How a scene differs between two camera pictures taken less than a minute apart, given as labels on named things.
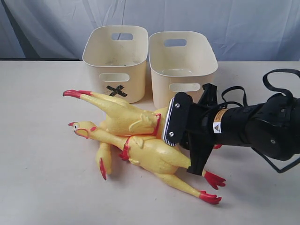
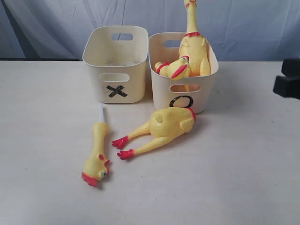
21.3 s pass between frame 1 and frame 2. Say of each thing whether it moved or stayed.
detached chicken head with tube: moved
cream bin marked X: stayed
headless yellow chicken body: moved
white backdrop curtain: stayed
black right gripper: moved
